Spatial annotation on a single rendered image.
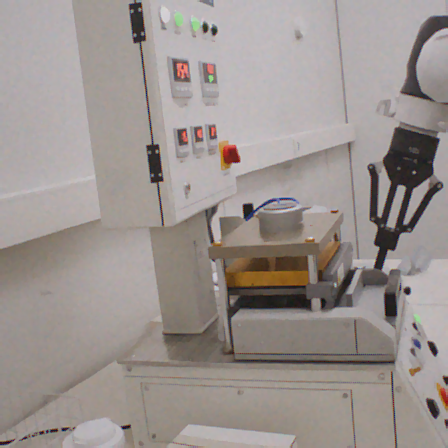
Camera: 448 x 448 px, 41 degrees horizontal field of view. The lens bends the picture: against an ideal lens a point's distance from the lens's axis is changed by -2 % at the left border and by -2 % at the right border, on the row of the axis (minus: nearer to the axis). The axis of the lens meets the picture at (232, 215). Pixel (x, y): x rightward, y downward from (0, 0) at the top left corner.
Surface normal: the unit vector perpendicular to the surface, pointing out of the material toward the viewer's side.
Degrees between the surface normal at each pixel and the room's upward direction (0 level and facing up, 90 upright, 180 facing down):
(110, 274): 90
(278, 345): 90
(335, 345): 90
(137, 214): 90
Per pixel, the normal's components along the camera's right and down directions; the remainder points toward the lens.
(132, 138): -0.32, 0.18
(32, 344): 0.90, -0.03
